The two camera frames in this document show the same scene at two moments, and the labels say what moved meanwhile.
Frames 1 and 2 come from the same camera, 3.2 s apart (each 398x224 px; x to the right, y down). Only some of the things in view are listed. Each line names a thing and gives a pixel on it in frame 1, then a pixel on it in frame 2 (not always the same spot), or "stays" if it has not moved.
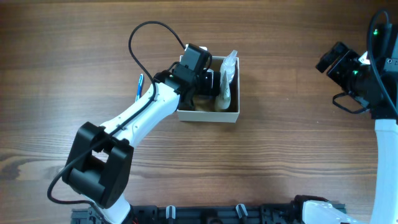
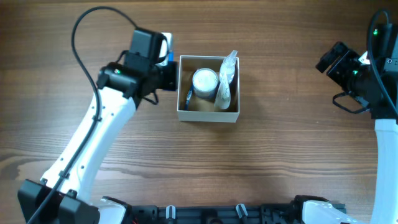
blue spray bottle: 228,66 stays
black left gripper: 207,86 -> 169,81
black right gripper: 347,57 stays
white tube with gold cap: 223,100 stays
